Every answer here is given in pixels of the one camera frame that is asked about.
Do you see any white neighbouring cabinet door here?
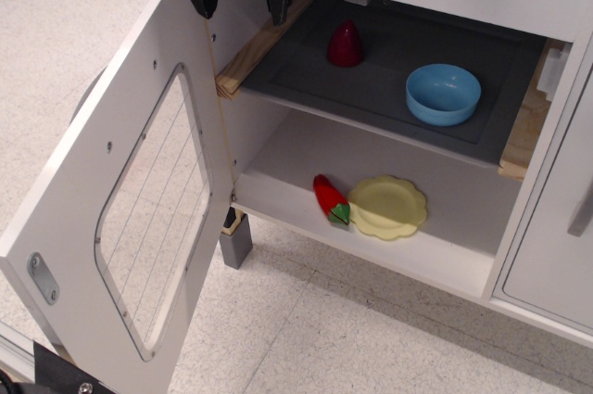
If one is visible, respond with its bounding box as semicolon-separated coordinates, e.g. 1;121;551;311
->
494;52;592;343

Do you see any blue plastic bowl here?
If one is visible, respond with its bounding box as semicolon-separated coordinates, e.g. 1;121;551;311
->
406;64;482;127

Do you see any dark red toy cone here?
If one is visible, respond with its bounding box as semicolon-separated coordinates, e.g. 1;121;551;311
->
326;19;364;68

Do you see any grey cabinet leg foot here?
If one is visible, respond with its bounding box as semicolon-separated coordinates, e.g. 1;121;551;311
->
220;209;253;270

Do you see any grey metal door handle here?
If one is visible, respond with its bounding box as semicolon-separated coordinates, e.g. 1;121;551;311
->
567;184;593;237

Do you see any yellow scalloped toy plate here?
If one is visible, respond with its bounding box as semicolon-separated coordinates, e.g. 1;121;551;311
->
347;175;428;241

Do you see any white oven door with window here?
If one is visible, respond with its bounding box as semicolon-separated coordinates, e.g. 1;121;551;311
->
1;0;232;393

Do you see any black base plate with screw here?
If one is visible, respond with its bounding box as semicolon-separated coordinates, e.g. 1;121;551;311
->
33;342;114;394

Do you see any red toy chili pepper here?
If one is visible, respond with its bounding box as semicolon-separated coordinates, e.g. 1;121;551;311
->
313;174;350;225

